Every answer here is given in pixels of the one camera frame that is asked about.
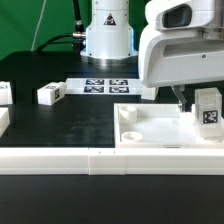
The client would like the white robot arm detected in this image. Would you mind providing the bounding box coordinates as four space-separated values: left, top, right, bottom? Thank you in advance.
81 0 224 103

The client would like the black cable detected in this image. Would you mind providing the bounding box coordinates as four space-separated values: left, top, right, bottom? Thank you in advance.
35 0 86 56

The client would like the sheet of fiducial markers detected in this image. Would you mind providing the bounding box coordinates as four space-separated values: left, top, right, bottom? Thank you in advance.
66 78 142 95

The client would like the white square tabletop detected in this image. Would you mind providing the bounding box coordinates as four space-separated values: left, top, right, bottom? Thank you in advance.
114 103 224 149

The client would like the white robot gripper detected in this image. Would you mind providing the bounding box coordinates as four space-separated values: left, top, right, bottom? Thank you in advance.
138 0 224 112

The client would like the white U-shaped fence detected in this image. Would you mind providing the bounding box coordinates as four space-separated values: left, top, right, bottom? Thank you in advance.
0 107 224 176

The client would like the white cable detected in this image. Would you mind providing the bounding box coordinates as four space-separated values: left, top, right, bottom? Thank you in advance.
30 0 47 52

